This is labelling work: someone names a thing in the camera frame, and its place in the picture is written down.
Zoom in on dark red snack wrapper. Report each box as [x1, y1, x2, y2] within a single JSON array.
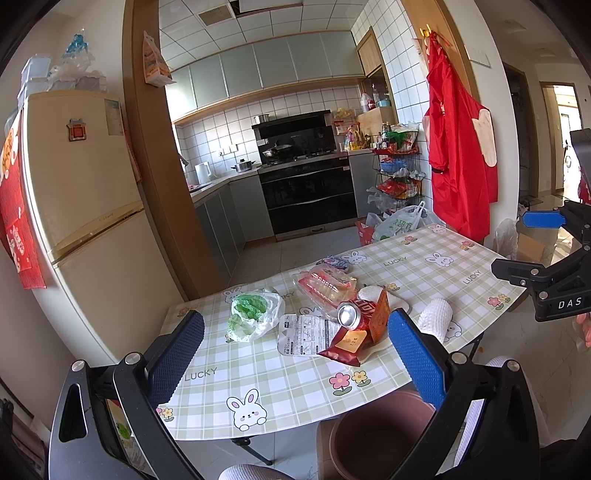
[[320, 288, 391, 367]]

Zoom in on grey kitchen cabinets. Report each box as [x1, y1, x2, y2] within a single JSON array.
[[166, 31, 365, 121], [191, 150, 377, 285]]

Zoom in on person's right hand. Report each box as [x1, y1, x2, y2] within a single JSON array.
[[573, 313, 591, 352]]

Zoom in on white bag with greens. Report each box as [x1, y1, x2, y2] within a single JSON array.
[[225, 289, 286, 343]]

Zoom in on checkered bunny tablecloth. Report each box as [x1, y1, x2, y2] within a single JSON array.
[[156, 226, 522, 441]]

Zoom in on black wok pan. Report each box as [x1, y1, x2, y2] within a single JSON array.
[[263, 144, 296, 161]]

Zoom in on crushed red soda can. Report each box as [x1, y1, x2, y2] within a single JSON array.
[[337, 299, 376, 330]]

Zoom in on black oven range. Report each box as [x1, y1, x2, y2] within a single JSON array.
[[252, 110, 358, 238]]

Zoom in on steel cooking pot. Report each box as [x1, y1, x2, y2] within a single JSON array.
[[231, 159, 256, 173]]

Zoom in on white electric kettle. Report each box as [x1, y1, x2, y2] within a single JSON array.
[[194, 162, 211, 185]]

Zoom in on red fridge banner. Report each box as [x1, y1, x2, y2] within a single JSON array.
[[0, 112, 46, 290]]

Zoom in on purple blue snack wrapper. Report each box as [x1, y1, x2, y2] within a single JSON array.
[[317, 256, 351, 272]]

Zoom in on grey upper kitchen cabinets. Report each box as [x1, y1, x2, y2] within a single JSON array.
[[166, 31, 365, 121]]

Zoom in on white green shopping bag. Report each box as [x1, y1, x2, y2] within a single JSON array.
[[372, 202, 425, 242]]

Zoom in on clear red plastic tray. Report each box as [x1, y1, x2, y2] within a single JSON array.
[[294, 263, 358, 319]]

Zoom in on white printed lid film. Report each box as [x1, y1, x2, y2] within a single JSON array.
[[277, 314, 339, 357]]

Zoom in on wire snack rack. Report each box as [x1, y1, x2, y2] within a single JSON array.
[[368, 122, 426, 214]]

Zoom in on cream two-door refrigerator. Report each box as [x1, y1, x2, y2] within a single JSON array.
[[19, 90, 181, 366]]

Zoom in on red hanging apron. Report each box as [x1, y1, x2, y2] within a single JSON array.
[[426, 33, 498, 242]]

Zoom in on grey lower kitchen cabinets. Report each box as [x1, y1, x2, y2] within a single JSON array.
[[191, 150, 377, 285]]

